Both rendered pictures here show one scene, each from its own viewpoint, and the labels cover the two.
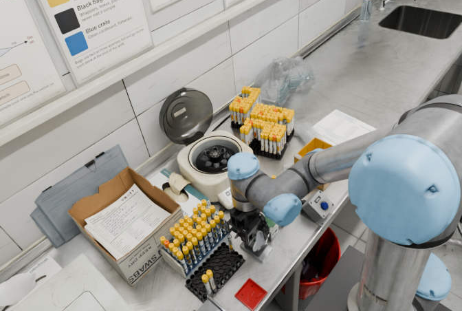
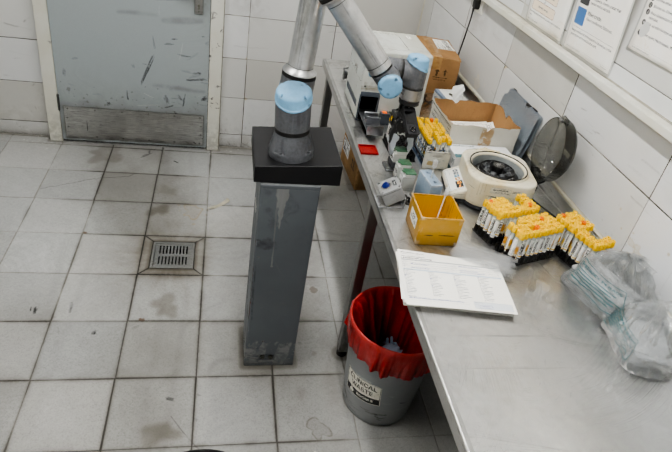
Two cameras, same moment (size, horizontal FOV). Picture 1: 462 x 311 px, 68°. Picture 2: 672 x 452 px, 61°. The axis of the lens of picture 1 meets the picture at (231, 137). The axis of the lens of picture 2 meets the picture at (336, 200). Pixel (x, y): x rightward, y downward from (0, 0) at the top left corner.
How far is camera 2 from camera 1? 2.17 m
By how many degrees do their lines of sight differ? 87
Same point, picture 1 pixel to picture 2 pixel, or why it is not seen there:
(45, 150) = (531, 65)
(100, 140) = (543, 100)
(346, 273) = (329, 154)
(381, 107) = (482, 362)
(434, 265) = (289, 92)
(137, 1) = (622, 23)
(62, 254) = not seen: hidden behind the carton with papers
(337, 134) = (467, 276)
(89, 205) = (499, 118)
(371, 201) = not seen: outside the picture
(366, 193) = not seen: outside the picture
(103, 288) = (404, 52)
